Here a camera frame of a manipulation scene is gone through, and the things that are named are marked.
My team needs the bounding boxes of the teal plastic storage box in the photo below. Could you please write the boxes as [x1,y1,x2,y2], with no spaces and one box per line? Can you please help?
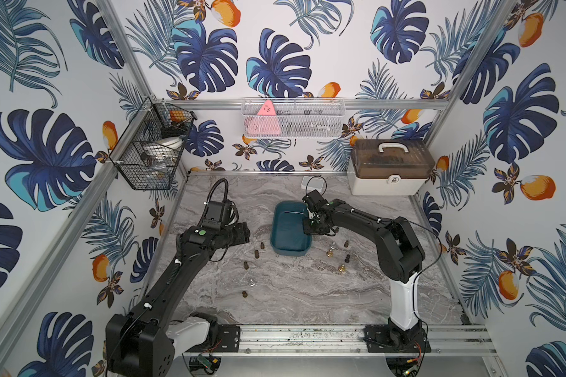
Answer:
[270,201,312,257]

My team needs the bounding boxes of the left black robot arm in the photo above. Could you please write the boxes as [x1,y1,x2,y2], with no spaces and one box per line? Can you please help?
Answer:
[105,222,250,376]

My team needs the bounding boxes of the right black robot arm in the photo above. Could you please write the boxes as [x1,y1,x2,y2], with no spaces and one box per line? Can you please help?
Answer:
[303,191,425,331]

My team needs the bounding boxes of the small white square box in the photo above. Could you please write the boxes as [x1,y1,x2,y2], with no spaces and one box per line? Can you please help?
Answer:
[300,175,326,193]

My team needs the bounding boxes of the white box with brown lid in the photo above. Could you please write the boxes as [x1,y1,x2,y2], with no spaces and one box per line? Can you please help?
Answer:
[347,139,435,196]

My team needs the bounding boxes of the pink triangle item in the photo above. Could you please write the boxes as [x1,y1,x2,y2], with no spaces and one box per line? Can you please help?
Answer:
[246,100,281,138]

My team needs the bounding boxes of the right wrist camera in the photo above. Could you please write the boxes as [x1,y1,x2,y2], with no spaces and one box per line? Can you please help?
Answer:
[303,190,328,212]

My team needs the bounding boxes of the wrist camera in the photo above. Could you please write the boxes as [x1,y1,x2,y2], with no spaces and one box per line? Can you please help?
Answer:
[303,190,328,212]
[200,200,235,230]

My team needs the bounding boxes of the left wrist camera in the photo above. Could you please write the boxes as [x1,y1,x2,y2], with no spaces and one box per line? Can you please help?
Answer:
[200,200,235,230]

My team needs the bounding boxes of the clear wall shelf basket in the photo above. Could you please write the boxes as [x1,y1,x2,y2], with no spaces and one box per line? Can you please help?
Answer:
[241,98,346,139]

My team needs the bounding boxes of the black wire basket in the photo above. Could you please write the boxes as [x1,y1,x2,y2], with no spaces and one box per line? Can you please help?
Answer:
[108,97,197,191]

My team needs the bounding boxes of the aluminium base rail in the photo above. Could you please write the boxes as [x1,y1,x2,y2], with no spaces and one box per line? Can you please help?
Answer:
[204,325,497,358]

